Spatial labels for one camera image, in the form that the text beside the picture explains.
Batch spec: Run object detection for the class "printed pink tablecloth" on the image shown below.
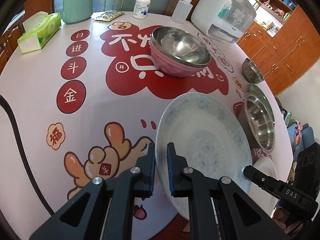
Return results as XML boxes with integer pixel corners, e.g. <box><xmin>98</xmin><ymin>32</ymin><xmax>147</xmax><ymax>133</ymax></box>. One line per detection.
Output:
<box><xmin>0</xmin><ymin>11</ymin><xmax>294</xmax><ymax>240</ymax></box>

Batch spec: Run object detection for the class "small stainless steel bowl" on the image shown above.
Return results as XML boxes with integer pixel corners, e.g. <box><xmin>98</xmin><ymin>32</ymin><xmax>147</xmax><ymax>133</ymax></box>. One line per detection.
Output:
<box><xmin>242</xmin><ymin>58</ymin><xmax>264</xmax><ymax>84</ymax></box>

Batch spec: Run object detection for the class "pale blue ceramic plate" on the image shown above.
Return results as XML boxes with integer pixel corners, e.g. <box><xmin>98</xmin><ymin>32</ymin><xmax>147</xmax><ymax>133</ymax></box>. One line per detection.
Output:
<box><xmin>155</xmin><ymin>92</ymin><xmax>252</xmax><ymax>219</ymax></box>

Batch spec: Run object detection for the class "white pill bottle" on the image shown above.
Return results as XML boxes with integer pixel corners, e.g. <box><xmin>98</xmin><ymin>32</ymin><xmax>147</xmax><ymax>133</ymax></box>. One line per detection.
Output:
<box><xmin>132</xmin><ymin>0</ymin><xmax>151</xmax><ymax>20</ymax></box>

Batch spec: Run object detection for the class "large stainless steel bowl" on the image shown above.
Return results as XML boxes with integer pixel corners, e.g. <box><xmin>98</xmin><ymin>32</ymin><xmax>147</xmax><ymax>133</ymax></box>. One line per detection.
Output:
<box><xmin>238</xmin><ymin>92</ymin><xmax>275</xmax><ymax>154</ymax></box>

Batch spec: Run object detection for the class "green tissue pack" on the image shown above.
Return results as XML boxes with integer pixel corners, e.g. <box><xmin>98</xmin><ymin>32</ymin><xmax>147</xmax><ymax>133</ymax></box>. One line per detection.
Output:
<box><xmin>17</xmin><ymin>11</ymin><xmax>61</xmax><ymax>54</ymax></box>

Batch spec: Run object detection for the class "mint green canister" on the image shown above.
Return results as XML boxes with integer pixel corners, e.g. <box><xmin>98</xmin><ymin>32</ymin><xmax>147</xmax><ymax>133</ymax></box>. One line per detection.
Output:
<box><xmin>62</xmin><ymin>0</ymin><xmax>93</xmax><ymax>24</ymax></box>

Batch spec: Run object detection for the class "white countertop sterilizer box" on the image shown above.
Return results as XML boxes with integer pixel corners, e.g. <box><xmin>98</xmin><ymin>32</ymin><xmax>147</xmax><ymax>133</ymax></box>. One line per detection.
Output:
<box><xmin>191</xmin><ymin>0</ymin><xmax>257</xmax><ymax>45</ymax></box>

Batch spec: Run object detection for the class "black cable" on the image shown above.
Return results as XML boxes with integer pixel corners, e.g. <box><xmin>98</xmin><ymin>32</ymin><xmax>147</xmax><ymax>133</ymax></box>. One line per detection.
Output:
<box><xmin>0</xmin><ymin>94</ymin><xmax>55</xmax><ymax>217</ymax></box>

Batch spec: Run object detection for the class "wooden cabinet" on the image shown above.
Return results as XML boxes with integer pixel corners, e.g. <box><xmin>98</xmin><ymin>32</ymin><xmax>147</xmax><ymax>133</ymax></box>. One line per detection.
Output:
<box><xmin>237</xmin><ymin>6</ymin><xmax>319</xmax><ymax>95</ymax></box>

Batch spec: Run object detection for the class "clear squeeze bottle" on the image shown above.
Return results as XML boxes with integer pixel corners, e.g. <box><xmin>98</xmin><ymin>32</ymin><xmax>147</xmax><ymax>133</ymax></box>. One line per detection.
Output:
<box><xmin>171</xmin><ymin>0</ymin><xmax>193</xmax><ymax>24</ymax></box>

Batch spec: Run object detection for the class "pink steel-lined bowl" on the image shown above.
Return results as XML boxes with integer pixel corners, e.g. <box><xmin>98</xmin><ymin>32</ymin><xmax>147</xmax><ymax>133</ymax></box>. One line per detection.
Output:
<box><xmin>150</xmin><ymin>26</ymin><xmax>212</xmax><ymax>77</ymax></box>

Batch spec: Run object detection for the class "green plate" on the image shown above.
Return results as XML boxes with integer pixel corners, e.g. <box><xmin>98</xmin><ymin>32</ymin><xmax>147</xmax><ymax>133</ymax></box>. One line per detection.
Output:
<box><xmin>249</xmin><ymin>84</ymin><xmax>275</xmax><ymax>124</ymax></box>

